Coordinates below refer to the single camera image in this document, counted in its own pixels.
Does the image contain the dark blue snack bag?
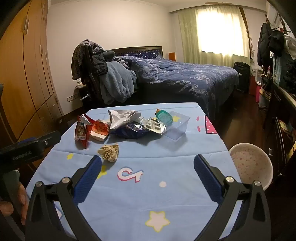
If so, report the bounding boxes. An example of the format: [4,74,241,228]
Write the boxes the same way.
[113,123,151,139]

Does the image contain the navy starry pillow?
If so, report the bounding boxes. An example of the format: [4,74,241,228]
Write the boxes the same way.
[128,51,162,59]

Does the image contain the beige crumpled paper ball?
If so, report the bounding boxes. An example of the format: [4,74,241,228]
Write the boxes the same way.
[97,144,120,163]

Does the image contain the person's left hand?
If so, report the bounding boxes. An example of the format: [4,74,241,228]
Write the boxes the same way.
[0,182,28,226]

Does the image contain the wooden wardrobe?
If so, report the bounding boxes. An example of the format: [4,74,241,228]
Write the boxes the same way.
[0,0,64,141]

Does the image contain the blue printed tablecloth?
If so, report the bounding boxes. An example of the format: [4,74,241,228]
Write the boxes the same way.
[25,102,243,241]

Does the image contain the hanging dark coat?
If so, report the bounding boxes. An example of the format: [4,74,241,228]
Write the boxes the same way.
[257,23,274,68]

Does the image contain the white cardboard box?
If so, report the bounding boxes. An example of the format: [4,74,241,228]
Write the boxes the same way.
[90,131,109,142]

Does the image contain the red snack wrapper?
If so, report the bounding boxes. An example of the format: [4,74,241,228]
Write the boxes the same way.
[89,119,110,136]

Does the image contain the dark wooden bed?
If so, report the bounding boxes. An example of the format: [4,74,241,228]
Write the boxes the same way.
[105,46,240,117]

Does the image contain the silver blister pill pack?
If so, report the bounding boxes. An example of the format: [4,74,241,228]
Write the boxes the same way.
[143,118,167,134]

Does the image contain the grey patterned garment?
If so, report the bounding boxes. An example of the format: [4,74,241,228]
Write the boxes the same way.
[72,39,107,81]

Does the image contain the clear plastic box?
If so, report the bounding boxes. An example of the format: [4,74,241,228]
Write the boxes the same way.
[165,111,190,142]

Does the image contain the red container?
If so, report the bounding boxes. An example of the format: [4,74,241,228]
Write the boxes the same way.
[249,75,258,96]

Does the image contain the light blue fleece blanket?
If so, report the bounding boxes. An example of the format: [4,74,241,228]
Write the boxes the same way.
[100,61,137,105]

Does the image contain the dark puffer jacket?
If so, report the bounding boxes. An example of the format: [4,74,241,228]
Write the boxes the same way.
[91,50,116,77]

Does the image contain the cartoon print snack wrapper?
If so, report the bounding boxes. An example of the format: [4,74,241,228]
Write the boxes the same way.
[74,115,93,149]

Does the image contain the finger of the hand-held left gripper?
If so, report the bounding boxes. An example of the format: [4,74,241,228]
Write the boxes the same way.
[37,130,61,152]

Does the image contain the white plastic stool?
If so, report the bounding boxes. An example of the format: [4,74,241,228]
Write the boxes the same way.
[229,143,274,192]

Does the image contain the black chair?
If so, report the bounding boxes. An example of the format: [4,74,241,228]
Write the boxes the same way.
[81,46,104,102]

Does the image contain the dark wooden dresser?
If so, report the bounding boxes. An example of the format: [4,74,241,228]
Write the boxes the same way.
[264,82,296,183]

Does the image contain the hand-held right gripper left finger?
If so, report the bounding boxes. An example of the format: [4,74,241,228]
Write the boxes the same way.
[25,155,103,241]

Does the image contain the blue patterned duvet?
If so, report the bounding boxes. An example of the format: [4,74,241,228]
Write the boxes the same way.
[120,52,240,116]

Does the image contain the hanging black jacket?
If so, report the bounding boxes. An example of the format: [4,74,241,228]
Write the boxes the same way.
[268,30,285,57]

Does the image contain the black suitcase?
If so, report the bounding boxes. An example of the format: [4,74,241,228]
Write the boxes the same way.
[233,61,251,93]

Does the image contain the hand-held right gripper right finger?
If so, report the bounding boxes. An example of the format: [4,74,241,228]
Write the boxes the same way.
[194,154,271,241]

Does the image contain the dark nightstand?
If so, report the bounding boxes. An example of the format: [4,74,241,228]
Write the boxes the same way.
[75,83,94,103]

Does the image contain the teal plastic container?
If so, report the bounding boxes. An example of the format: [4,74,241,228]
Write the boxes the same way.
[155,110,174,126]

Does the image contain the pink bin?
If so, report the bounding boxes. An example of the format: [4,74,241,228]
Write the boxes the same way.
[255,81,263,103]

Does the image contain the white crumpled paper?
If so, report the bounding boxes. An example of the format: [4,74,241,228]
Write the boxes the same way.
[108,110,142,130]

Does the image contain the pale green curtain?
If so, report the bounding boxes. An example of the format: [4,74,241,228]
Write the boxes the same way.
[178,5,252,65]

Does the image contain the white garment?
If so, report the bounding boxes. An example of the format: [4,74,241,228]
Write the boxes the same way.
[283,34,296,54]

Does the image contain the clear storage box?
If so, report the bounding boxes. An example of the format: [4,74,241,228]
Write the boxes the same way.
[258,88,271,108]

